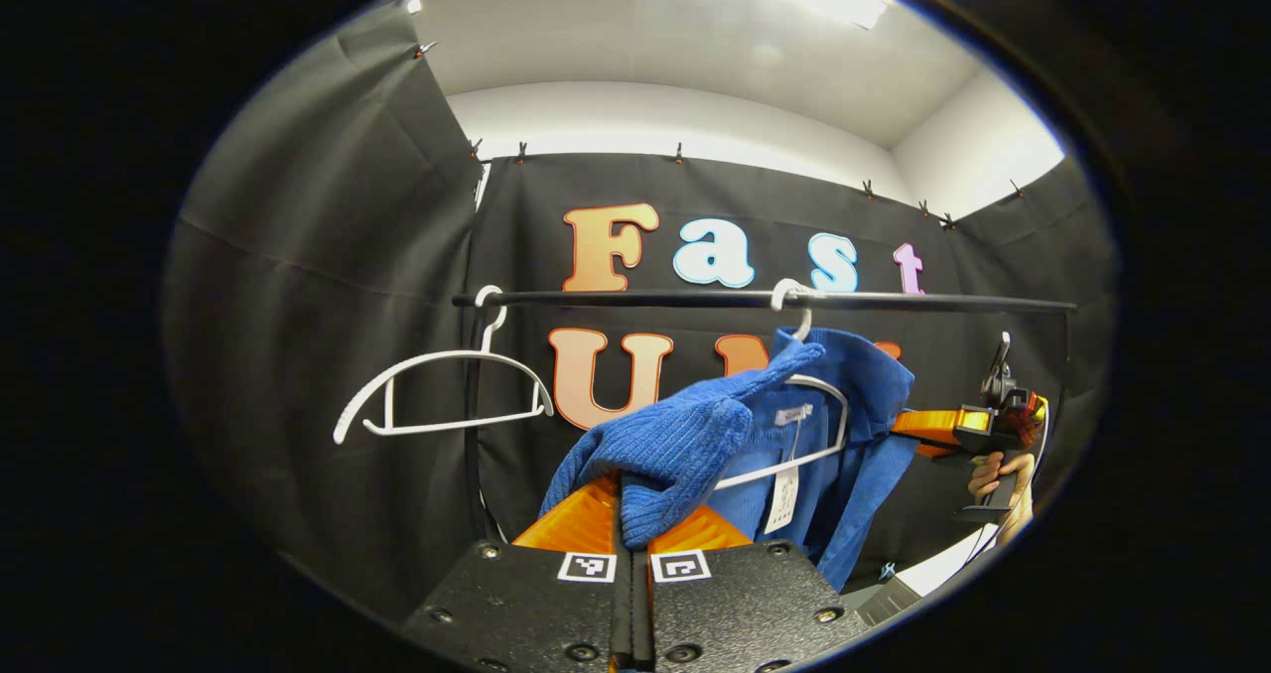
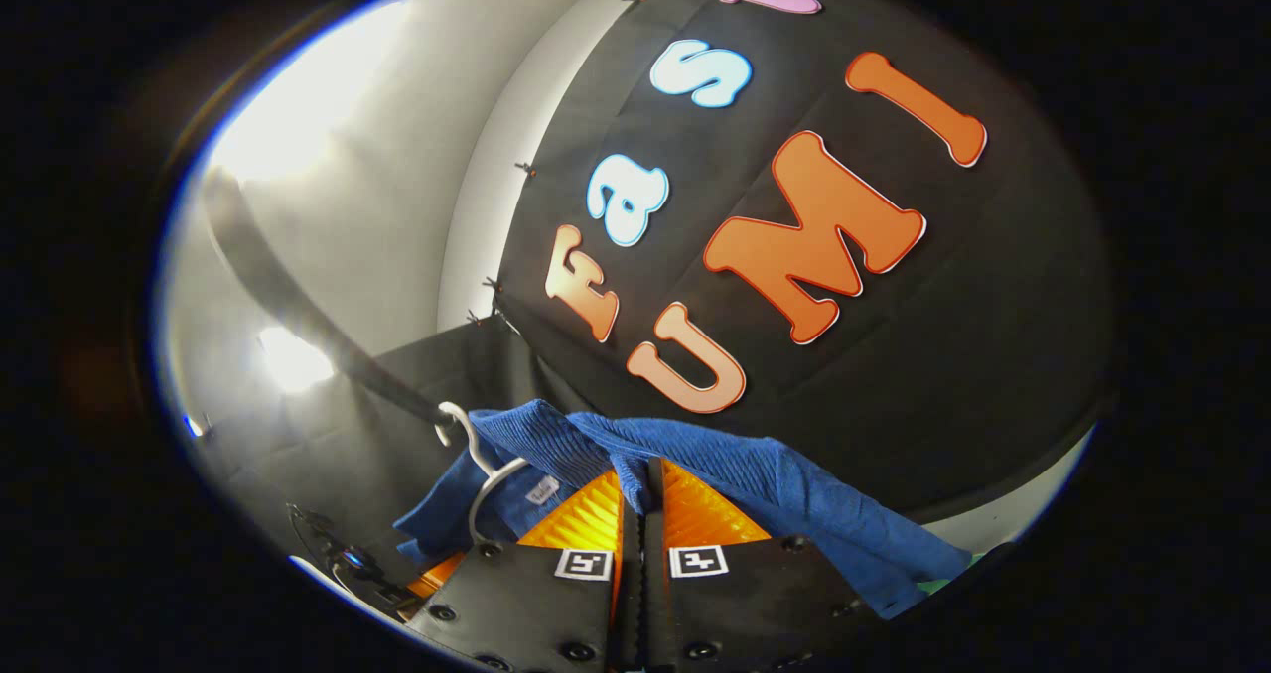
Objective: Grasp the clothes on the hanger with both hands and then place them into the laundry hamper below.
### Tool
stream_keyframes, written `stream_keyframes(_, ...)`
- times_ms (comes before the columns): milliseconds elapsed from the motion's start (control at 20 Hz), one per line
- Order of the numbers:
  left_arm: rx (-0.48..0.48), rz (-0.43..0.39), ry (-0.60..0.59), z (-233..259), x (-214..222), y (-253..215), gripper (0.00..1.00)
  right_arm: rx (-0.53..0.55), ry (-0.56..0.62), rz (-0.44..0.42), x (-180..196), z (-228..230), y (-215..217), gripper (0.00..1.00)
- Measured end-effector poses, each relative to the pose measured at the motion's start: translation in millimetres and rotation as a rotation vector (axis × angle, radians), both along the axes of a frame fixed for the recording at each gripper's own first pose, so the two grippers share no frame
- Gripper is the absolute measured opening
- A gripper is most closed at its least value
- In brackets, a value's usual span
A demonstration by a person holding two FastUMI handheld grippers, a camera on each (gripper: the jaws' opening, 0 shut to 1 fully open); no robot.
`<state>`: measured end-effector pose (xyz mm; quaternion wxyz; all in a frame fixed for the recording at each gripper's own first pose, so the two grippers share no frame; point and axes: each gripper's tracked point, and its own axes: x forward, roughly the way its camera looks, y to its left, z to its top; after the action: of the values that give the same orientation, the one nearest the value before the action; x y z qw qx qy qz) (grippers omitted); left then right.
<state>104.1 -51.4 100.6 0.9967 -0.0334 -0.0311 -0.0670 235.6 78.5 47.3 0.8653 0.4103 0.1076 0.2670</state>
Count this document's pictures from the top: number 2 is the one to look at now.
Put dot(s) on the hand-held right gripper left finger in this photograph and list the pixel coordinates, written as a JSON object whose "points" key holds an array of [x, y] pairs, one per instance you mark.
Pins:
{"points": [[626, 604]]}

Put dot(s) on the white plastic hanger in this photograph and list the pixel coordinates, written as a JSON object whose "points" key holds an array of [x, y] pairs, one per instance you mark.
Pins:
{"points": [[479, 455]]}

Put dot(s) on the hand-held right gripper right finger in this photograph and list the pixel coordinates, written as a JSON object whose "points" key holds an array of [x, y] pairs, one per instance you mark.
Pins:
{"points": [[652, 604]]}

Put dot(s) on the black backdrop cloth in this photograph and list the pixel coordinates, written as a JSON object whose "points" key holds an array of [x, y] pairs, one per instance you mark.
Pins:
{"points": [[943, 355]]}

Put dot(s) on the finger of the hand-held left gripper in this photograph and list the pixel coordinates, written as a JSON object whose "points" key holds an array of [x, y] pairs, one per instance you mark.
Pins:
{"points": [[437, 574]]}

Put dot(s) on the row of small cloth clips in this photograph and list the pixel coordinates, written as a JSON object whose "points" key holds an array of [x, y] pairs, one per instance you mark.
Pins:
{"points": [[525, 170]]}

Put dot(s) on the black clothes rack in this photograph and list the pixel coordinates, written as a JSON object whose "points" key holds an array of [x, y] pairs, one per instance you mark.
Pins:
{"points": [[298, 296]]}

